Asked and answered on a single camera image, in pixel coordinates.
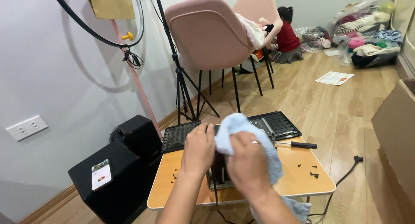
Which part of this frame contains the person's left hand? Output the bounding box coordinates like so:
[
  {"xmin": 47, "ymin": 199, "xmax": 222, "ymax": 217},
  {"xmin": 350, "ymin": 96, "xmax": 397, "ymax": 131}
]
[{"xmin": 180, "ymin": 122, "xmax": 217, "ymax": 179}]

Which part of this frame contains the person's right hand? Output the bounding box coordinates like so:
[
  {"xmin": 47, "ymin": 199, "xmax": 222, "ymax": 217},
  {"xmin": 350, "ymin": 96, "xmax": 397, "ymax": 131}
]
[{"xmin": 225, "ymin": 132, "xmax": 276, "ymax": 199}]

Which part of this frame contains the light blue cleaning cloth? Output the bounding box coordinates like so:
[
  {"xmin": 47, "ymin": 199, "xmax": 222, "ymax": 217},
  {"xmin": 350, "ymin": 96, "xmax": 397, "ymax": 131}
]
[{"xmin": 214, "ymin": 113, "xmax": 312, "ymax": 223}]

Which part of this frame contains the black appliance with metal base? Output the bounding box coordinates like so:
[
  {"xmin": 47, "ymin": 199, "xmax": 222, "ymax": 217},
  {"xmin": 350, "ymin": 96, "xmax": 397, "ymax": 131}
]
[{"xmin": 206, "ymin": 152, "xmax": 236, "ymax": 190}]

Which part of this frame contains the black plastic grille panel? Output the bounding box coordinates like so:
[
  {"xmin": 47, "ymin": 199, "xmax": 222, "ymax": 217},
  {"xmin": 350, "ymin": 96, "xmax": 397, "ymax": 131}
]
[{"xmin": 161, "ymin": 111, "xmax": 302, "ymax": 154}]

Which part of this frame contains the black tripod stand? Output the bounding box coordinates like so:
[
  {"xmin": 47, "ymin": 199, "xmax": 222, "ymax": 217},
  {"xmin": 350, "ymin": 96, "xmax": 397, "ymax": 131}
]
[{"xmin": 152, "ymin": 0, "xmax": 220, "ymax": 125}]

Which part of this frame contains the printed paper sheet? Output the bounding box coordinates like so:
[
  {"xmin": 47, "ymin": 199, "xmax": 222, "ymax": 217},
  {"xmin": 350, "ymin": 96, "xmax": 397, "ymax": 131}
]
[{"xmin": 315, "ymin": 71, "xmax": 355, "ymax": 86}]

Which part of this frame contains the white blanket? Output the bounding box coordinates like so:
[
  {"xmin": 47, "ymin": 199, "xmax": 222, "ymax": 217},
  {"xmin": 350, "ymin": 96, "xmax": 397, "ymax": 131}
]
[{"xmin": 235, "ymin": 13, "xmax": 267, "ymax": 50}]

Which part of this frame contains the pink chair with black legs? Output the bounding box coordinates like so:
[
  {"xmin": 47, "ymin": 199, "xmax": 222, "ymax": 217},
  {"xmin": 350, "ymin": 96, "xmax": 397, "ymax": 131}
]
[
  {"xmin": 164, "ymin": 0, "xmax": 264, "ymax": 114},
  {"xmin": 232, "ymin": 0, "xmax": 283, "ymax": 89}
]

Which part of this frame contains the pink stand pole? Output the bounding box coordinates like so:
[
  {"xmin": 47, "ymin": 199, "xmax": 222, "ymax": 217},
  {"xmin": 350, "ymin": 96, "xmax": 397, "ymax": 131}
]
[{"xmin": 110, "ymin": 19, "xmax": 163, "ymax": 139}]

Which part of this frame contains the pink plush toy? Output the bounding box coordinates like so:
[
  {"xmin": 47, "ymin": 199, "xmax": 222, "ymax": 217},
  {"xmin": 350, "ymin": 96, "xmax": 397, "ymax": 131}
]
[{"xmin": 257, "ymin": 17, "xmax": 276, "ymax": 37}]

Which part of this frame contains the clear bag of clothes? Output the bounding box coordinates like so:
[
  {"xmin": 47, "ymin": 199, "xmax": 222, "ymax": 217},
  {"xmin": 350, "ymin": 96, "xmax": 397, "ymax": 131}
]
[{"xmin": 294, "ymin": 25, "xmax": 332, "ymax": 53}]

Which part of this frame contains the black box cabinet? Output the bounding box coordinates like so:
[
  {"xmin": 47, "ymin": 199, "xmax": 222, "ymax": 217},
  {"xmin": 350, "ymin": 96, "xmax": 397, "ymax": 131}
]
[{"xmin": 68, "ymin": 140, "xmax": 163, "ymax": 224}]

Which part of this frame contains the smartphone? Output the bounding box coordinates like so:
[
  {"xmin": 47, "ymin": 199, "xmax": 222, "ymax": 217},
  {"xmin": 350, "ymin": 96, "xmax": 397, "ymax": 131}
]
[{"xmin": 91, "ymin": 159, "xmax": 113, "ymax": 192}]

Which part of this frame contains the brown cardboard box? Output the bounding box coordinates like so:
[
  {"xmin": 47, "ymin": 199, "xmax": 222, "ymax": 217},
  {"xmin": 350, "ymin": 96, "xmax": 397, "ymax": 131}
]
[{"xmin": 371, "ymin": 78, "xmax": 415, "ymax": 224}]

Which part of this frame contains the heap of bagged clothes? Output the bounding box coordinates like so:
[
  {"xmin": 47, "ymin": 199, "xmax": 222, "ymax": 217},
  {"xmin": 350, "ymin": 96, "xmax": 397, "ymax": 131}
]
[{"xmin": 332, "ymin": 0, "xmax": 404, "ymax": 69}]

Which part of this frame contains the brown paper envelope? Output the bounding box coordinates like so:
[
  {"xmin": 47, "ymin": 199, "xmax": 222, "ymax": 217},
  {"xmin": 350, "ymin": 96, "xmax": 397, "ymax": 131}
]
[{"xmin": 85, "ymin": 0, "xmax": 136, "ymax": 20}]

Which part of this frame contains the white cabinet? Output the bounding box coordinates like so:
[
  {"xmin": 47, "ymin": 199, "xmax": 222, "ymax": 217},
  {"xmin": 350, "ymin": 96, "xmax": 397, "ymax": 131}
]
[{"xmin": 390, "ymin": 0, "xmax": 415, "ymax": 70}]

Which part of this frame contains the black handled screwdriver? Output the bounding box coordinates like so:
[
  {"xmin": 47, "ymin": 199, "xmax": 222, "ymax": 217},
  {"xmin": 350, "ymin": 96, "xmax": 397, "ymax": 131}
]
[{"xmin": 275, "ymin": 141, "xmax": 318, "ymax": 149}]

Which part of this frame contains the black power cable with plug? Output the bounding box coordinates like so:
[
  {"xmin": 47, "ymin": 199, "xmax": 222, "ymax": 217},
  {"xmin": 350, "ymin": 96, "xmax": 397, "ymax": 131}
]
[{"xmin": 306, "ymin": 155, "xmax": 364, "ymax": 224}]

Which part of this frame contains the tangled black cable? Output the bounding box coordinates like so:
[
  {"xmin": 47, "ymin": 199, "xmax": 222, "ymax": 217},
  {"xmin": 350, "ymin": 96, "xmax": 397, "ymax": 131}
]
[{"xmin": 121, "ymin": 46, "xmax": 144, "ymax": 70}]

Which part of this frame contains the black ring light hoop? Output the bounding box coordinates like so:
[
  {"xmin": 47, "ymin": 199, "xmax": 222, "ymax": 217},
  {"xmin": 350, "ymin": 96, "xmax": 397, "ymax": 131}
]
[{"xmin": 50, "ymin": 0, "xmax": 145, "ymax": 49}]

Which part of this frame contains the white wall socket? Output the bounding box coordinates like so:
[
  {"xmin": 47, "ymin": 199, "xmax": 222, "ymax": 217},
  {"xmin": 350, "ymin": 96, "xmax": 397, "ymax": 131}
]
[{"xmin": 5, "ymin": 115, "xmax": 49, "ymax": 142}]

